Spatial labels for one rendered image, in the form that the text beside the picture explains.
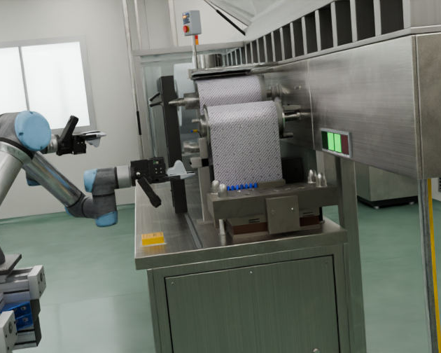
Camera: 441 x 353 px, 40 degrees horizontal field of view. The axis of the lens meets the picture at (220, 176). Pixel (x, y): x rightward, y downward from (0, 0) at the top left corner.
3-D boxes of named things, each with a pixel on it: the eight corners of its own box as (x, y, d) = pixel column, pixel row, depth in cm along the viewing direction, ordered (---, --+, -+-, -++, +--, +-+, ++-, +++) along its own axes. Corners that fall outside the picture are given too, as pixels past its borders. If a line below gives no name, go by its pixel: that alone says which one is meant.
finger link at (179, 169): (193, 160, 198) (165, 163, 198) (194, 178, 199) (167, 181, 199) (193, 160, 201) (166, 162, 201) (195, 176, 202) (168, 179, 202)
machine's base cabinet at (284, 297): (152, 286, 439) (139, 170, 427) (239, 274, 447) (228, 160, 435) (174, 529, 191) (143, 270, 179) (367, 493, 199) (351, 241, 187)
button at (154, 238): (142, 241, 198) (141, 234, 197) (163, 238, 199) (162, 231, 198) (142, 246, 191) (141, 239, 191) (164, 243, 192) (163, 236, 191)
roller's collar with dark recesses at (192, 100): (184, 110, 235) (183, 93, 234) (199, 108, 235) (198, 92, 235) (185, 110, 228) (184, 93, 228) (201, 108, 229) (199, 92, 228)
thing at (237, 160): (215, 192, 206) (211, 139, 203) (282, 185, 209) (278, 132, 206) (215, 192, 205) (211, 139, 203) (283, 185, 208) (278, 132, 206)
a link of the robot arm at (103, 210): (102, 220, 209) (99, 190, 208) (124, 223, 202) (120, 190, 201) (84, 226, 204) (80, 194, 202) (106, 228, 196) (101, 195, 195)
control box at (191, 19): (180, 36, 258) (178, 12, 257) (193, 36, 262) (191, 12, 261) (189, 33, 253) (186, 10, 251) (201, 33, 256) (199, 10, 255)
